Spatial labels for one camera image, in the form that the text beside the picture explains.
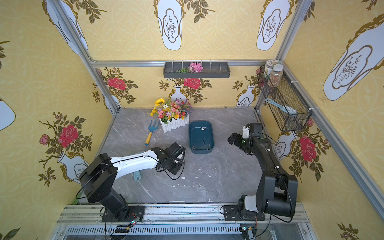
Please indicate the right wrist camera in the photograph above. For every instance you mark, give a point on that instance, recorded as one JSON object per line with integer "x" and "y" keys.
{"x": 246, "y": 132}

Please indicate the dark wall shelf tray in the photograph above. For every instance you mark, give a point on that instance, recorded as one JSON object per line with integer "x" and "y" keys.
{"x": 212, "y": 69}

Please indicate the glass jar behind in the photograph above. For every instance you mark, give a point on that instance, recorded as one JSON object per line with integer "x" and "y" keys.
{"x": 269, "y": 67}

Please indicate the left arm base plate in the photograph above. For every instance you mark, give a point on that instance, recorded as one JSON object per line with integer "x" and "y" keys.
{"x": 128, "y": 214}

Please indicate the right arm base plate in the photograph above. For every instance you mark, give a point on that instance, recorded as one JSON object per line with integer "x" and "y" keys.
{"x": 233, "y": 214}

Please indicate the light blue dustpan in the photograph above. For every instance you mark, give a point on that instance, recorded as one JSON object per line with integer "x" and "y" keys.
{"x": 137, "y": 176}

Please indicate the pink flower on shelf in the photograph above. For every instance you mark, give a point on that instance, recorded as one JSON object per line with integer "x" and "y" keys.
{"x": 195, "y": 67}

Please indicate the blue white brush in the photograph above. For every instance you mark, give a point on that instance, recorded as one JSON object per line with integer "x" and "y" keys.
{"x": 285, "y": 108}

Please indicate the blue yellow garden fork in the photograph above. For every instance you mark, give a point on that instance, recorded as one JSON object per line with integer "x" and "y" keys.
{"x": 152, "y": 127}

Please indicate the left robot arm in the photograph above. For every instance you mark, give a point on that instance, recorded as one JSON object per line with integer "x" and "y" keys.
{"x": 98, "y": 178}

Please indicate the teal plastic storage box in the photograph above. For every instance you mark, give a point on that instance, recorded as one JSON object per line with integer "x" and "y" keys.
{"x": 201, "y": 137}

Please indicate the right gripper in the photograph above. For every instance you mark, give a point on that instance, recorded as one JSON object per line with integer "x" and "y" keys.
{"x": 236, "y": 141}

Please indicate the black wire mesh basket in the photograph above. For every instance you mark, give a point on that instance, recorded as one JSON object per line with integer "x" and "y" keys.
{"x": 285, "y": 94}

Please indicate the flower pot white fence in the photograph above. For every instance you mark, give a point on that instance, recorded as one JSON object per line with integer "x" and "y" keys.
{"x": 172, "y": 114}

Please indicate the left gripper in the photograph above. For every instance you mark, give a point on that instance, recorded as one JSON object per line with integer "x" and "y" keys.
{"x": 175, "y": 167}

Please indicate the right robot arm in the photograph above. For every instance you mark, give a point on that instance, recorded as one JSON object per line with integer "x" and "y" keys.
{"x": 277, "y": 191}

